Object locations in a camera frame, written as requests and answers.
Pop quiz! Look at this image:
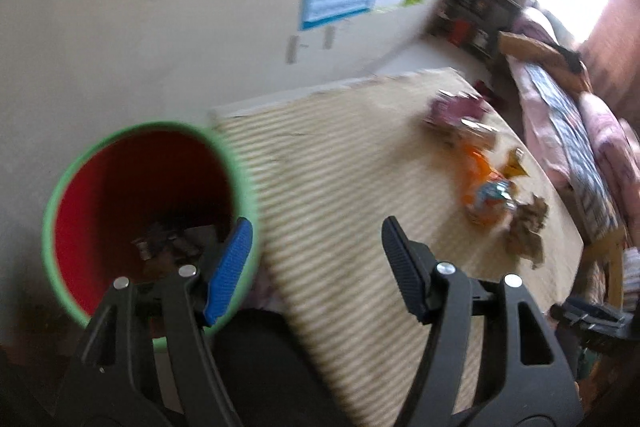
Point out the red bucket with green rim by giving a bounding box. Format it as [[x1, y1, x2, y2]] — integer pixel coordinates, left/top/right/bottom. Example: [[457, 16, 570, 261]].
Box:
[[42, 121, 261, 353]]

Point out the small yellow orange wrapper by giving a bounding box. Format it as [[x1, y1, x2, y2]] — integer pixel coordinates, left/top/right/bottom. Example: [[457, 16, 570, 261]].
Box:
[[501, 147, 532, 180]]

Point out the dark metal shelf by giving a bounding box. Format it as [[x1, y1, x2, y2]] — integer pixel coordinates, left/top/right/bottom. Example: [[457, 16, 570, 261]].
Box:
[[432, 0, 523, 60]]

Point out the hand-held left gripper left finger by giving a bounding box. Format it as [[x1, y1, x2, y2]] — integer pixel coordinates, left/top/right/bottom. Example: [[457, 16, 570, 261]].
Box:
[[67, 216, 253, 427]]

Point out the striped beige tablecloth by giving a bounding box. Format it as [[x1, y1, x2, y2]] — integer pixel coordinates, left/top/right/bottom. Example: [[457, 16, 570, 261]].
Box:
[[210, 67, 586, 427]]

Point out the bed with blue checked cover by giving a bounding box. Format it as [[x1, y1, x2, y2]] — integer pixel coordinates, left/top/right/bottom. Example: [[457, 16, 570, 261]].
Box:
[[505, 52, 640, 243]]

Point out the pink folded pillow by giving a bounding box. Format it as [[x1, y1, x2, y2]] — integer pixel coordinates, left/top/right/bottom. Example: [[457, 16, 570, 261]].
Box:
[[512, 4, 566, 43]]

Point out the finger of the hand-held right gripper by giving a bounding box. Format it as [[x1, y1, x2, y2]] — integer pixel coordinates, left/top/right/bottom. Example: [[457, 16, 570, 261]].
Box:
[[550, 297, 628, 328], [577, 323, 640, 350]]

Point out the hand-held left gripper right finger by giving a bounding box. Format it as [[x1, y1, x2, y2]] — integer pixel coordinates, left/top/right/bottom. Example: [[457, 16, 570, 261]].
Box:
[[381, 216, 583, 427]]

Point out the blue foil wrapper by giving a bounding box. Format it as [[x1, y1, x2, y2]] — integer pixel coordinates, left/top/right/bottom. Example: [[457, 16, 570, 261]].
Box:
[[475, 180, 518, 220]]

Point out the orange jacket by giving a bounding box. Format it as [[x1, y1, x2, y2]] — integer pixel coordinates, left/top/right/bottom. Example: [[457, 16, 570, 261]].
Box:
[[497, 30, 591, 93]]

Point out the pink floral quilt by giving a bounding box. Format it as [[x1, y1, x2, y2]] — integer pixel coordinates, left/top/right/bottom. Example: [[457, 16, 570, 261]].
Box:
[[577, 92, 640, 218]]

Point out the brown wrapper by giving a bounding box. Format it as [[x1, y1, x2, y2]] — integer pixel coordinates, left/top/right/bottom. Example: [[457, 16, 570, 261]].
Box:
[[502, 194, 551, 269]]

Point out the red canister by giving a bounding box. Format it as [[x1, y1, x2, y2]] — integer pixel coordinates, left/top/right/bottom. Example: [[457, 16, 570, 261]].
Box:
[[450, 20, 473, 45]]

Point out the orange plastic wrapper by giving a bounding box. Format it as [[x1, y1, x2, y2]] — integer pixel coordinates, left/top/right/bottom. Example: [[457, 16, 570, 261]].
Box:
[[457, 143, 516, 228]]

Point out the pink purple snack bag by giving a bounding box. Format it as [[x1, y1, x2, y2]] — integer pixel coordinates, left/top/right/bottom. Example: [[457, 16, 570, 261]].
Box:
[[422, 90, 493, 130]]

